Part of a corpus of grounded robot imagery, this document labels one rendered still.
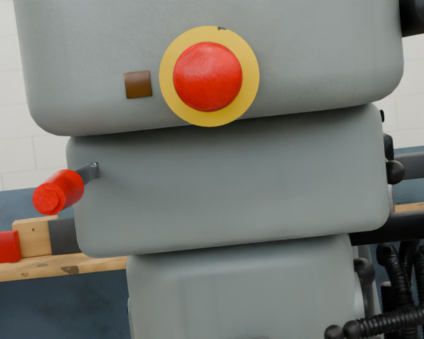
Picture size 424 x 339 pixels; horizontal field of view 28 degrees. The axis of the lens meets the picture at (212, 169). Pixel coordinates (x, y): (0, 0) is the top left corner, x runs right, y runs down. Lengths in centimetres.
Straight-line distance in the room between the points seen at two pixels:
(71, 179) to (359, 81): 19
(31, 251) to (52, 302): 65
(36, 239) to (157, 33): 417
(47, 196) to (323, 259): 27
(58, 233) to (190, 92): 415
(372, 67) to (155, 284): 26
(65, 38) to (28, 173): 461
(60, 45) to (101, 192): 14
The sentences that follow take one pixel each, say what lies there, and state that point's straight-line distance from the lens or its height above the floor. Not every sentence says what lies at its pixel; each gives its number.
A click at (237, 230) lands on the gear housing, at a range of 63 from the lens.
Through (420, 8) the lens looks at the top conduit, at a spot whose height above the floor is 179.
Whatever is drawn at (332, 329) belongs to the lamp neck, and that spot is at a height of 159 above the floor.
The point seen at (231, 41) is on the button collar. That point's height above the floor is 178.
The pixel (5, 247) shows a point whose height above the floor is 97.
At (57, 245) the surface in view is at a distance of 463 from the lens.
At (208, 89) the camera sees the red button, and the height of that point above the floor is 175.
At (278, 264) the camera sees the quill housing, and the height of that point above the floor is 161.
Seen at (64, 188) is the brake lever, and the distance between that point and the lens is 50.
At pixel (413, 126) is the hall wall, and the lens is 506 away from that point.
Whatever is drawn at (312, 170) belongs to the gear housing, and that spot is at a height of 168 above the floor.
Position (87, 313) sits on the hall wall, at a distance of 523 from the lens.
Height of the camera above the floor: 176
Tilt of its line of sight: 7 degrees down
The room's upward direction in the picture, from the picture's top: 6 degrees counter-clockwise
